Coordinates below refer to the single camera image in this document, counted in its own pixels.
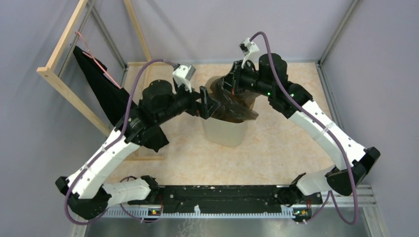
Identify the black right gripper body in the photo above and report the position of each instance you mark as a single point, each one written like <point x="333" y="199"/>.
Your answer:
<point x="245" y="79"/>

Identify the dark translucent trash bag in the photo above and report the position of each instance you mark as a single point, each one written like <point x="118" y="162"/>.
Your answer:
<point x="233" y="108"/>

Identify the black hanging shirt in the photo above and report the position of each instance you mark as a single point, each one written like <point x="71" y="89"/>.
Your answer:
<point x="112" y="100"/>

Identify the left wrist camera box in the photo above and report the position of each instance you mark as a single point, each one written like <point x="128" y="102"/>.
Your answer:
<point x="182" y="75"/>

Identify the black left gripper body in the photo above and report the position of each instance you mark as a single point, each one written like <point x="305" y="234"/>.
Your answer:
<point x="185" y="101"/>

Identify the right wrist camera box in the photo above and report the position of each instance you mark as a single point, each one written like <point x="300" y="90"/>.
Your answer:
<point x="250" y="51"/>

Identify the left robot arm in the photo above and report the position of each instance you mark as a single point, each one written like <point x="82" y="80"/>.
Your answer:
<point x="86" y="192"/>

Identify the beige plastic trash bin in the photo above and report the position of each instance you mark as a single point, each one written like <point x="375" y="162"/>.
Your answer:
<point x="225" y="133"/>

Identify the wooden clothes rack frame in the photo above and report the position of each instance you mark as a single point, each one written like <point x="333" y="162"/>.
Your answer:
<point x="53" y="71"/>

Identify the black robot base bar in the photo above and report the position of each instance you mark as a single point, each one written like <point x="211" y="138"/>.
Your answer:
<point x="227" y="199"/>

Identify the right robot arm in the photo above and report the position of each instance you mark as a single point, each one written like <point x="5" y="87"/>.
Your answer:
<point x="352" y="161"/>

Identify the aluminium frame rail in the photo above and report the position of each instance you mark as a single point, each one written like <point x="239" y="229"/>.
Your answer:
<point x="209" y="215"/>

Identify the pink clothes hanger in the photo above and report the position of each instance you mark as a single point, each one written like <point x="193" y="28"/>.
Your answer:
<point x="90" y="55"/>

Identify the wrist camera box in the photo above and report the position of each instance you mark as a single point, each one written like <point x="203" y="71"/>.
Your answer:
<point x="250" y="51"/>
<point x="182" y="75"/>

